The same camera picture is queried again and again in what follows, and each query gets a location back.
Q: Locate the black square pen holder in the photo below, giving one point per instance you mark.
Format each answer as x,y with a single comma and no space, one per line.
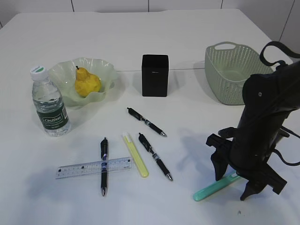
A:
155,70

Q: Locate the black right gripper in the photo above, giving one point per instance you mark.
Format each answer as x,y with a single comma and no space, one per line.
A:
247,151

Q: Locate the green glass wavy plate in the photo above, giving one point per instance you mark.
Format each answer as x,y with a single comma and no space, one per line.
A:
63,75

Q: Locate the teal utility knife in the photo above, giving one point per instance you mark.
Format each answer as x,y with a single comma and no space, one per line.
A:
216,186

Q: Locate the black pen upper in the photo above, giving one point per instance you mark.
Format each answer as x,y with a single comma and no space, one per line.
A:
139,117

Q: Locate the green plastic woven basket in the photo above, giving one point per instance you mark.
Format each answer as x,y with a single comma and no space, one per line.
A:
227,66

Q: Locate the black pen middle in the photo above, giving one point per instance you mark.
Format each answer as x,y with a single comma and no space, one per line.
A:
155,156

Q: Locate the clear plastic water bottle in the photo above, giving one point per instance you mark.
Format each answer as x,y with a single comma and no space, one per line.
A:
49,103

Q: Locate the yellow utility knife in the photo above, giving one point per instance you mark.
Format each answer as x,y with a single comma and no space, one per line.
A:
143,171

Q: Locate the transparent plastic ruler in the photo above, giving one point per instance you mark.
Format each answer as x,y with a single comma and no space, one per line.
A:
112,165

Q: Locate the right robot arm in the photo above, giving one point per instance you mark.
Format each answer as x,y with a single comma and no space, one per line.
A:
269,99

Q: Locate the yellow pear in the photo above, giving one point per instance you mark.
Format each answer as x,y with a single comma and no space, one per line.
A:
85,82

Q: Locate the black pen on ruler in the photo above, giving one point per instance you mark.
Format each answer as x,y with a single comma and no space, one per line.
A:
104,155

